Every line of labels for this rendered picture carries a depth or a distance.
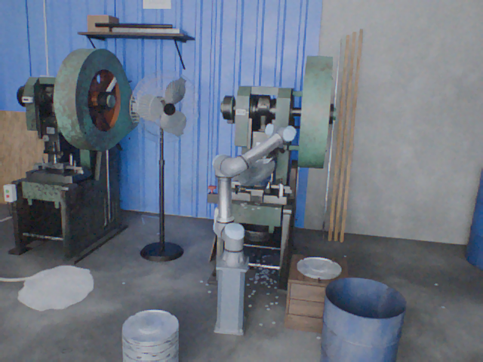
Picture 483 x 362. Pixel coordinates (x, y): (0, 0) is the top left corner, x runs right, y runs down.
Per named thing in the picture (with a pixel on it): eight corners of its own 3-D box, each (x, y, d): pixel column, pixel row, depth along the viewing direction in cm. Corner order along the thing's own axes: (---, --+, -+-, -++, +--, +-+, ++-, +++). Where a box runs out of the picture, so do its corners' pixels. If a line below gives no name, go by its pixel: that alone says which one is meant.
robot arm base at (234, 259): (244, 268, 242) (244, 253, 240) (219, 265, 243) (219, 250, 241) (246, 257, 257) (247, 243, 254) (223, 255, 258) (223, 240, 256)
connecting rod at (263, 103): (269, 142, 301) (272, 95, 293) (253, 141, 303) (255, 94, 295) (272, 139, 321) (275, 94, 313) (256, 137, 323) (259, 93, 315)
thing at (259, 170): (232, 178, 282) (231, 177, 282) (250, 190, 306) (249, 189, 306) (265, 153, 276) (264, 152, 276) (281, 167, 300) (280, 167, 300)
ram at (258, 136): (269, 170, 304) (271, 131, 297) (249, 169, 306) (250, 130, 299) (271, 166, 320) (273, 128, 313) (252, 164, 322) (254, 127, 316)
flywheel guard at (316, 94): (324, 180, 270) (336, 52, 250) (281, 176, 274) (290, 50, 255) (322, 154, 368) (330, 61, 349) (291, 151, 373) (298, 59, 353)
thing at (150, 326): (189, 326, 214) (189, 324, 214) (145, 351, 192) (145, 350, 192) (155, 305, 232) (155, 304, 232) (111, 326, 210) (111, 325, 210)
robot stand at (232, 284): (243, 335, 251) (247, 269, 240) (213, 332, 253) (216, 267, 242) (246, 318, 269) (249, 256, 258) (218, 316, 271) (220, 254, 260)
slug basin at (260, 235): (275, 246, 312) (276, 234, 309) (232, 241, 317) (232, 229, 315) (279, 231, 344) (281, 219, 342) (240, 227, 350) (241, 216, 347)
